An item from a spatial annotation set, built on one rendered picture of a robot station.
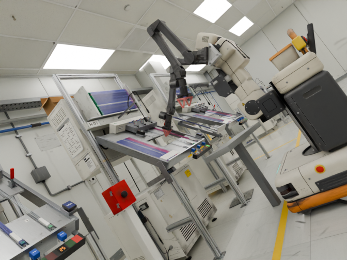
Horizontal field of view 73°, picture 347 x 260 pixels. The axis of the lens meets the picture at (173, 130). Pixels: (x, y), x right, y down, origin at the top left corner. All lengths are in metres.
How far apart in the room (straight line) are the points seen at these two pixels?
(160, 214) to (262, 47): 8.36
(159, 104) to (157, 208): 1.81
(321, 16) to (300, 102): 8.17
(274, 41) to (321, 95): 8.14
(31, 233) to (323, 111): 1.49
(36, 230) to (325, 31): 9.25
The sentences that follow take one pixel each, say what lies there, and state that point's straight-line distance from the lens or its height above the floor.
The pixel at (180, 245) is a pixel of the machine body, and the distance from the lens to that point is 1.97.
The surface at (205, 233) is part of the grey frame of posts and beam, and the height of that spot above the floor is 0.18.
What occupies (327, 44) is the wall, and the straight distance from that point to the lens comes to 9.46.
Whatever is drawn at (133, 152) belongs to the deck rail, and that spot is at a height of 0.93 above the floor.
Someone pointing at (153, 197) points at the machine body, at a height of 0.55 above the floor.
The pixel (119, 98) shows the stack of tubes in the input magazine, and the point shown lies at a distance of 2.48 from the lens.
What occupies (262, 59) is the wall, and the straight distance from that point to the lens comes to 9.57.
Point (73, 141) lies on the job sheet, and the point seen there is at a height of 1.35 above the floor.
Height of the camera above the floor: 0.71
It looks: 6 degrees up
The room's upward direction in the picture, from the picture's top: 33 degrees counter-clockwise
